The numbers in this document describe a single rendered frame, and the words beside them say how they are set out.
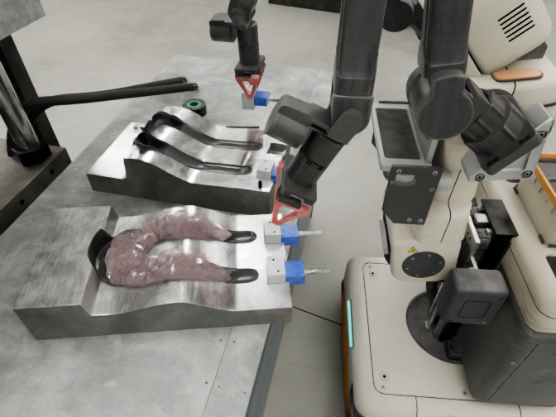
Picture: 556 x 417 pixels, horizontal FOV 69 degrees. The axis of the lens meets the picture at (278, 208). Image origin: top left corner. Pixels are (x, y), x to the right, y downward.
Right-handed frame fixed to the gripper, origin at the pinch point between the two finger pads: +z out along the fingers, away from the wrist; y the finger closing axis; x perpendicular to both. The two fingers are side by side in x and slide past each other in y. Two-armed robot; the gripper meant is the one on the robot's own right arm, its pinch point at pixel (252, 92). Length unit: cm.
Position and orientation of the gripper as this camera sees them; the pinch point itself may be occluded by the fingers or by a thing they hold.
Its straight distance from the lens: 126.2
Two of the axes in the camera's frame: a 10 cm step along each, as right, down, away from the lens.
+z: 0.3, 7.3, 6.8
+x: 9.7, 1.3, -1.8
